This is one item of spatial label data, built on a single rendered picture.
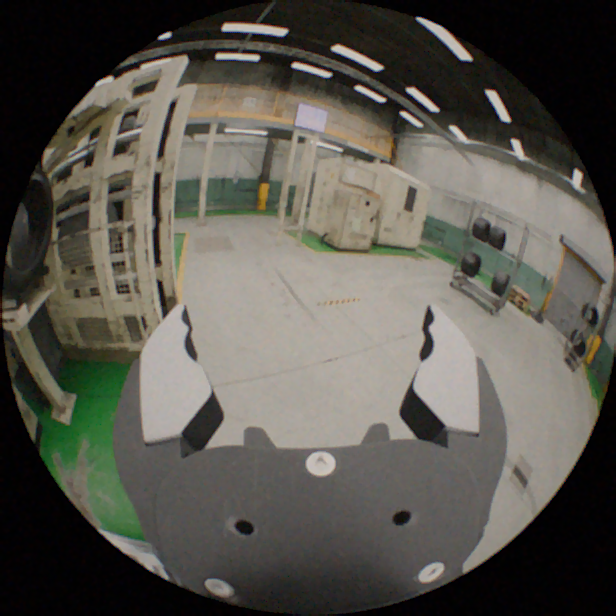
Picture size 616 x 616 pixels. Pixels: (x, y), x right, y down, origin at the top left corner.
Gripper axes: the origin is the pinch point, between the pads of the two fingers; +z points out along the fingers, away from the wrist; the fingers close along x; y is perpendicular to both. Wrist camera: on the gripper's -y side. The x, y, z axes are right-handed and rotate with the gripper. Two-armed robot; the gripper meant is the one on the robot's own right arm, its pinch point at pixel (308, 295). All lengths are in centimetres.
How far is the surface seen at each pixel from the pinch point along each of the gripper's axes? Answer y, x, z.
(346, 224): 61, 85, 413
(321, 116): -159, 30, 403
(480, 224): 3, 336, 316
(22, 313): 7, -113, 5
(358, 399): 112, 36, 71
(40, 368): 46, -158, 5
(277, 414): 105, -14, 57
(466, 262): 87, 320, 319
